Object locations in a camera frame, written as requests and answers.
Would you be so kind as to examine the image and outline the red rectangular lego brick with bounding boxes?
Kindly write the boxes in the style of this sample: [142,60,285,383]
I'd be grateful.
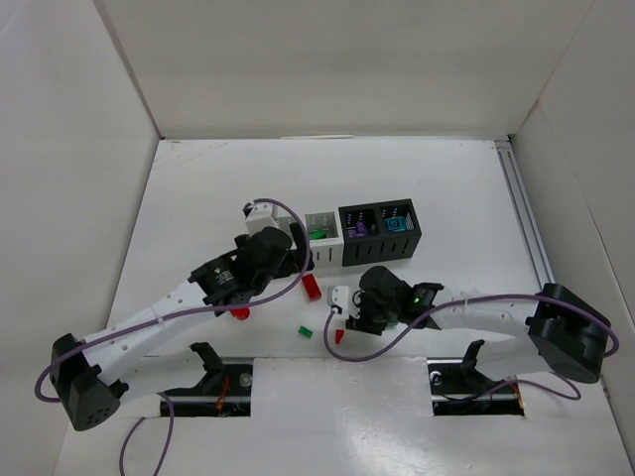
[302,274,322,301]

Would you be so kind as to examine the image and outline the red rounded lego piece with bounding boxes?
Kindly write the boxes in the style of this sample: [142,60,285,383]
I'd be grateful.
[230,307,251,321]

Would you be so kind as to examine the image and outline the purple rectangular lego brick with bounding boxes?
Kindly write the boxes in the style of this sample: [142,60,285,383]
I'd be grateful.
[347,221,370,238]

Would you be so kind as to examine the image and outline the teal rounded lego piece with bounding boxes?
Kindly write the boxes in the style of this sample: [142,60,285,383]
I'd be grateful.
[384,216,408,233]

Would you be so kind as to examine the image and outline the small green lego piece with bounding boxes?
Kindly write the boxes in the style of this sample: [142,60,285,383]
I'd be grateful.
[298,326,314,339]

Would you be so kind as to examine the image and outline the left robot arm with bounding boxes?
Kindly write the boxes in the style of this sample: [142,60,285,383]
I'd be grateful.
[51,222,311,431]

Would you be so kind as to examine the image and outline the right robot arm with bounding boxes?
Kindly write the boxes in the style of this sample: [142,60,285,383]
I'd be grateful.
[328,266,610,384]

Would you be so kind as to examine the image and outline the white double bin container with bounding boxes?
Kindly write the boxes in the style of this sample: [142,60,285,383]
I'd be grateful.
[275,209,344,273]

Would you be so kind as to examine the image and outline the black double bin container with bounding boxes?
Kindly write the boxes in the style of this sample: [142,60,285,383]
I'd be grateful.
[338,198,422,267]

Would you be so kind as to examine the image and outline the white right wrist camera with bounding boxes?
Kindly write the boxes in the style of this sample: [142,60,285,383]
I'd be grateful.
[326,286,360,318]

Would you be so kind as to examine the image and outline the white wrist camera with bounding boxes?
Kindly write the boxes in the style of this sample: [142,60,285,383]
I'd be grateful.
[326,286,360,318]
[243,202,279,236]

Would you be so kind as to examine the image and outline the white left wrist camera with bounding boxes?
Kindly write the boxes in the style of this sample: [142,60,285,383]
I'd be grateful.
[243,202,279,236]

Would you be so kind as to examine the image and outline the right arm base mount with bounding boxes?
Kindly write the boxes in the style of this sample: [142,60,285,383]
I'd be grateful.
[428,340,525,417]

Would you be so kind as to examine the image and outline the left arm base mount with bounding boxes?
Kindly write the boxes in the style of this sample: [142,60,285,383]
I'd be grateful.
[165,342,254,418]

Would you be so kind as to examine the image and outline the aluminium rail right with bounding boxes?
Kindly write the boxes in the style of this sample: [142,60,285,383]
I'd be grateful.
[494,140,555,286]

